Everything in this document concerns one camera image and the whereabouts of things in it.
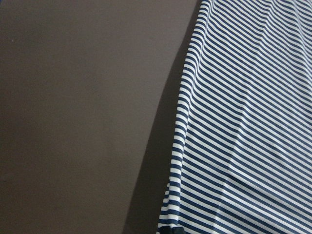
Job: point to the striped polo shirt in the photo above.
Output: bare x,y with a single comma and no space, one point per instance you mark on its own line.
242,151

